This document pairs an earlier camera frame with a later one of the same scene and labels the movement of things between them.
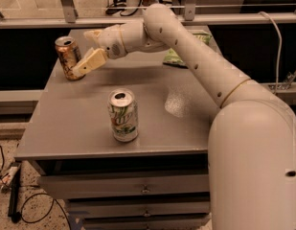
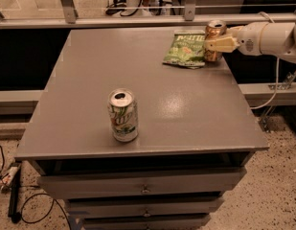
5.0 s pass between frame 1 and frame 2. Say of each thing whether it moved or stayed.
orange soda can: moved
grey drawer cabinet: stayed
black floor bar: stayed
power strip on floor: stayed
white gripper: moved
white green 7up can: stayed
